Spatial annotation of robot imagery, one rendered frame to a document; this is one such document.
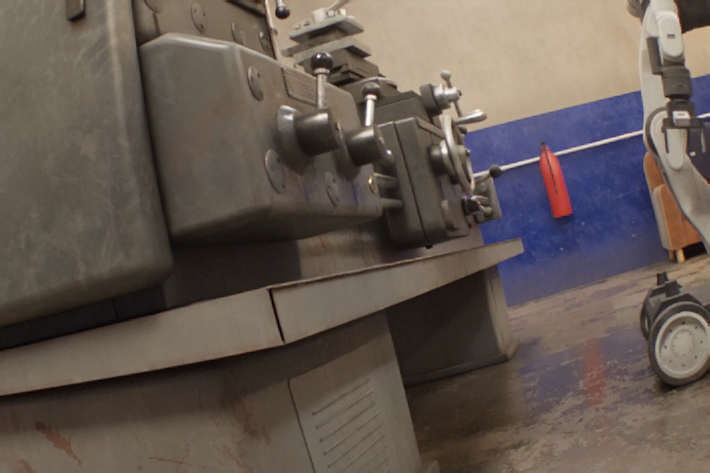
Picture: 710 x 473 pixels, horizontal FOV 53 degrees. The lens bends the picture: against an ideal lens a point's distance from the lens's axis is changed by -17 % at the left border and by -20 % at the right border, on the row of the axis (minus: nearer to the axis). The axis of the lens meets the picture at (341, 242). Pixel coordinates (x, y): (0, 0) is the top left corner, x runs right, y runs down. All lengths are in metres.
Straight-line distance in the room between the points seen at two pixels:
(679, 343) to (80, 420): 1.33
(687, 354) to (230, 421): 1.19
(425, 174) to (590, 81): 4.41
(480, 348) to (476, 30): 3.61
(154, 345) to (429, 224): 1.12
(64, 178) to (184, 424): 0.35
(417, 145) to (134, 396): 1.16
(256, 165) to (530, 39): 5.48
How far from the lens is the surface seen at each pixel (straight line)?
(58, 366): 1.11
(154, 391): 1.05
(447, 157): 2.05
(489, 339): 3.32
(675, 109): 1.90
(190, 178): 1.05
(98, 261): 1.00
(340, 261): 1.75
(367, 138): 1.31
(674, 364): 1.88
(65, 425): 1.17
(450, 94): 2.20
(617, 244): 6.24
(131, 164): 1.00
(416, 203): 2.02
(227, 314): 0.95
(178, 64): 1.08
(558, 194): 6.05
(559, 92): 6.32
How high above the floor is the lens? 0.44
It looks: 3 degrees up
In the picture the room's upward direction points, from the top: 14 degrees counter-clockwise
